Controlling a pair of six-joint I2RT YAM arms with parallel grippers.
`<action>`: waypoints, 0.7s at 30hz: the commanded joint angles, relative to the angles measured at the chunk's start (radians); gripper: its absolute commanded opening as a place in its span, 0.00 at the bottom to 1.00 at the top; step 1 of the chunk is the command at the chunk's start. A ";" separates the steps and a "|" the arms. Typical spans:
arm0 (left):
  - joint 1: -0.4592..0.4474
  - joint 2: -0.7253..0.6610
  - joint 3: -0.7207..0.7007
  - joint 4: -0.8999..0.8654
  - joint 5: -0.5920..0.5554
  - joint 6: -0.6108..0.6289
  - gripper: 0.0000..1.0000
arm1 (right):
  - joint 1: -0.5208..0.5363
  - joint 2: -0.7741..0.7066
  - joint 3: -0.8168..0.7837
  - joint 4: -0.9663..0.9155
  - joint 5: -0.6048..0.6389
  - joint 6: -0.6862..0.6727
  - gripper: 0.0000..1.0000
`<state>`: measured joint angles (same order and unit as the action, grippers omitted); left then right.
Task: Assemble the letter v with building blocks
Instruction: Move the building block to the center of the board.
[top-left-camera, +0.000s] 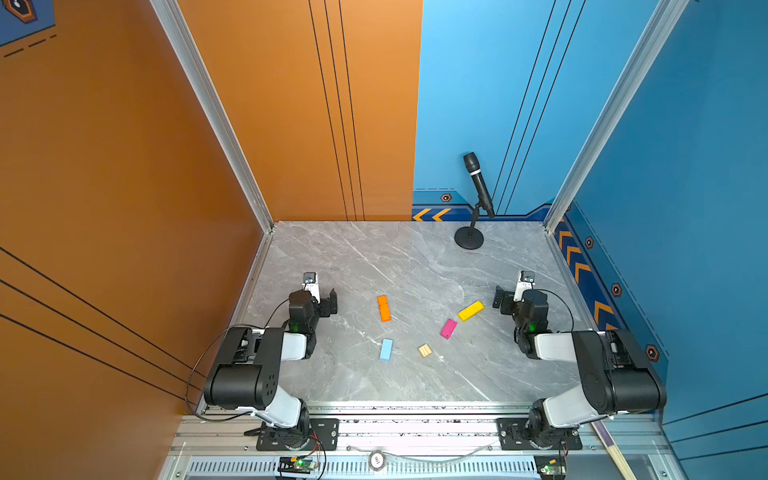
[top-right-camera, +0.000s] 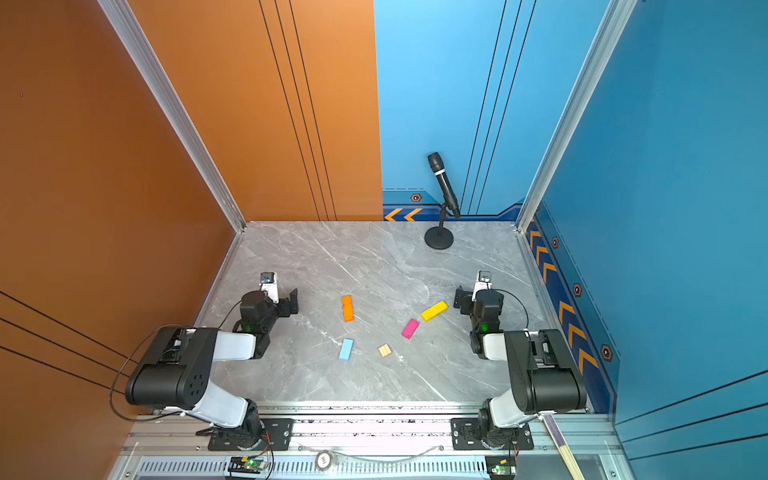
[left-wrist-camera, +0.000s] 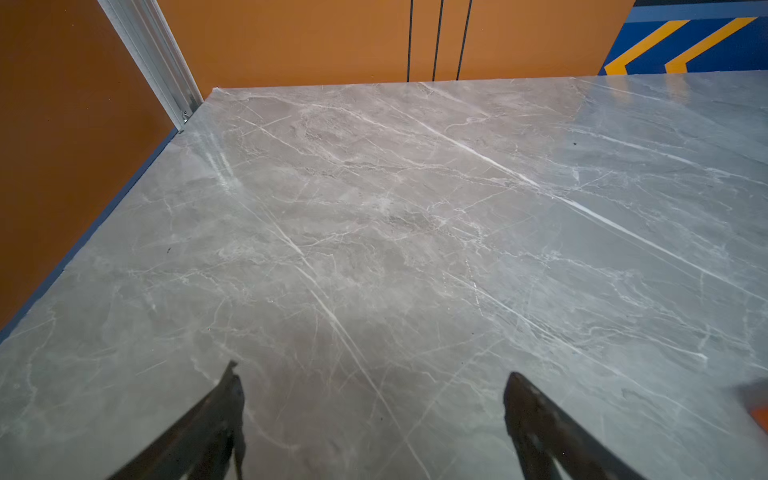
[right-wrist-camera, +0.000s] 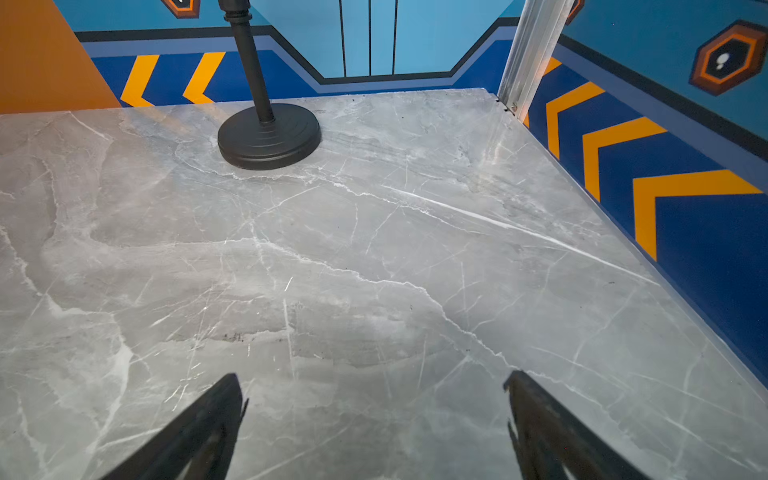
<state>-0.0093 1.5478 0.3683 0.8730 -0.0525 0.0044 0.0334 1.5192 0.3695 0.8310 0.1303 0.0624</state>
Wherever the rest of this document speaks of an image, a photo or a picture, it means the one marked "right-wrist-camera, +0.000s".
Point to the black microphone stand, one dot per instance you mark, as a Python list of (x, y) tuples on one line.
[(264, 136)]

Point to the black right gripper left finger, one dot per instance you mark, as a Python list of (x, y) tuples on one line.
[(198, 444)]

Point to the aluminium corner post right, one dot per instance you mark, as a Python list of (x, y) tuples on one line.
[(540, 26)]

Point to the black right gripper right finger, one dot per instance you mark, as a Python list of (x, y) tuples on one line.
[(551, 443)]

